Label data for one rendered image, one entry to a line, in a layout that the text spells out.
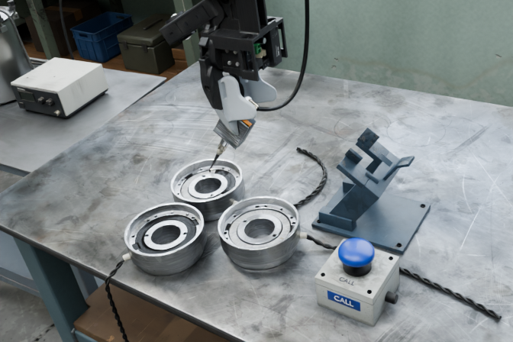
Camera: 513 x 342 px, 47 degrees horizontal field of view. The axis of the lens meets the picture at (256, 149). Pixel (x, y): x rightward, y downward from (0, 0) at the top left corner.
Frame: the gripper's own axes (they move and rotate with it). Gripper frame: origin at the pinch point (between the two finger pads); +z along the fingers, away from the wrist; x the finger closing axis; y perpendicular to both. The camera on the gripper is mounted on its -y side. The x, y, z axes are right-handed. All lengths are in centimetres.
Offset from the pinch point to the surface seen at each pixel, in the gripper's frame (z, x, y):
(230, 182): 10.2, -1.3, -2.1
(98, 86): 22, 31, -68
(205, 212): 11.0, -7.7, -2.0
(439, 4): 41, 153, -22
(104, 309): 38.0, -12.6, -27.7
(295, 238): 10.2, -8.0, 12.5
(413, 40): 57, 153, -32
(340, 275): 8.7, -12.6, 21.1
